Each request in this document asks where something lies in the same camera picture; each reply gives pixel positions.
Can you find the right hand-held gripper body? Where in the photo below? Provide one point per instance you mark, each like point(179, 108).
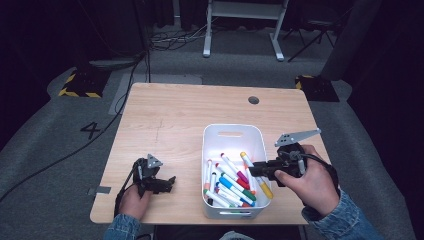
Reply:
point(293, 161)

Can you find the white plastic storage bin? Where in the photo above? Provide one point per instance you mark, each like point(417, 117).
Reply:
point(233, 143)

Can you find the white table frame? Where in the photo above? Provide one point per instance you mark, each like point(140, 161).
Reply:
point(207, 33)

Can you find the orange cap marker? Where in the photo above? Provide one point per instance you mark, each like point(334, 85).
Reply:
point(246, 166)

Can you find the yellow cap marker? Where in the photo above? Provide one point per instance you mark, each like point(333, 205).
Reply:
point(265, 190)

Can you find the magenta cap marker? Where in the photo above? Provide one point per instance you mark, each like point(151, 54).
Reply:
point(243, 177)

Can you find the salmon cap marker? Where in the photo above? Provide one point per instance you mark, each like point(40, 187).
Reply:
point(207, 184)

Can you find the person's right hand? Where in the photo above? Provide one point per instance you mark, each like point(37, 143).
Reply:
point(316, 190)

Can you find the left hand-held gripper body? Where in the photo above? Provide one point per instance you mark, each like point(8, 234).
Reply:
point(146, 175)

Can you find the person's leg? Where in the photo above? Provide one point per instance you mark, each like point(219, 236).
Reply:
point(235, 236)

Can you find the person's left hand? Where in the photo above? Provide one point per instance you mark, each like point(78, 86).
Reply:
point(132, 204)

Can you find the black yellow striped base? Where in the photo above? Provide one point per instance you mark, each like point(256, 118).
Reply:
point(318, 90)
point(85, 85)

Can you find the grey stand base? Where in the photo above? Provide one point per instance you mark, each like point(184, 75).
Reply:
point(113, 63)

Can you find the light blue cap marker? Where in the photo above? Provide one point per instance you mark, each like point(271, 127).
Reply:
point(226, 182)

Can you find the grey tape strip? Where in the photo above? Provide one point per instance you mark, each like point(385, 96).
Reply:
point(100, 190)

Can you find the black tripod stand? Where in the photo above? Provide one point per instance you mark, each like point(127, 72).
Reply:
point(305, 47)

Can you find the grey slanted panel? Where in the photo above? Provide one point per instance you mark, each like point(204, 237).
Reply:
point(350, 40)

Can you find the black cap marker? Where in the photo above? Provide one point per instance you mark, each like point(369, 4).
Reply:
point(210, 201)

